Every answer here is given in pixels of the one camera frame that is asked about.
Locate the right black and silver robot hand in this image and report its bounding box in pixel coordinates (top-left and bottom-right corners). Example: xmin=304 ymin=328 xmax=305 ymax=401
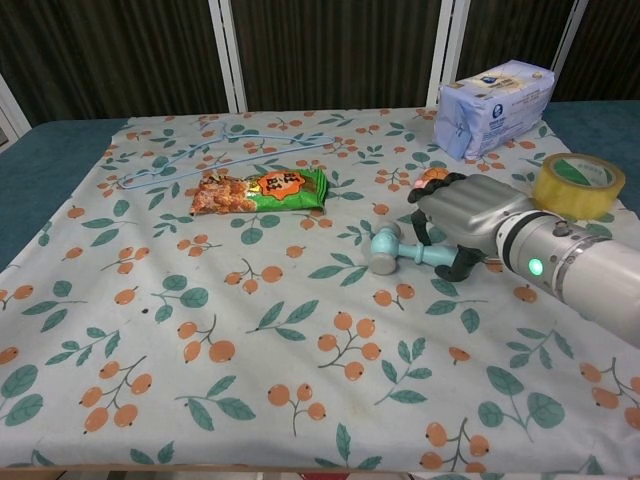
xmin=407 ymin=171 xmax=532 ymax=283

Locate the light blue toy hammer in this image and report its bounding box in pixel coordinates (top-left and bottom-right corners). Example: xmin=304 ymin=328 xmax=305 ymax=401
xmin=368 ymin=224 xmax=464 ymax=276

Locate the pink orange turtle toy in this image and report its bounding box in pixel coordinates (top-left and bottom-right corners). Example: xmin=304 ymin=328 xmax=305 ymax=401
xmin=411 ymin=166 xmax=449 ymax=191

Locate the pale blue paper package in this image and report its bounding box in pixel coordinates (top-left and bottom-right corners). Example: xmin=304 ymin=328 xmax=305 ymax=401
xmin=432 ymin=59 xmax=557 ymax=161

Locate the clear yellowish tape roll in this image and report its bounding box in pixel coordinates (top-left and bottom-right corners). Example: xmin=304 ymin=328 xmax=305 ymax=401
xmin=530 ymin=153 xmax=628 ymax=221

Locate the green orange snack bag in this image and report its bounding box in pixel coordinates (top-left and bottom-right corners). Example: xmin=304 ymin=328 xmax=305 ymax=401
xmin=189 ymin=168 xmax=329 ymax=216

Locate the floral leaf print tablecloth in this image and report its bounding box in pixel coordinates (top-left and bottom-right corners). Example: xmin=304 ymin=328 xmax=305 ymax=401
xmin=0 ymin=107 xmax=640 ymax=474

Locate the light blue wire hanger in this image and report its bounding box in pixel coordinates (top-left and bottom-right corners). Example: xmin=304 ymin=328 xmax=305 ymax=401
xmin=117 ymin=121 xmax=335 ymax=191

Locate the white double screen post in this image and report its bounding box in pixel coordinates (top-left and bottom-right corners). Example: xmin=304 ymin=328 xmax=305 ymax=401
xmin=208 ymin=0 xmax=250 ymax=113

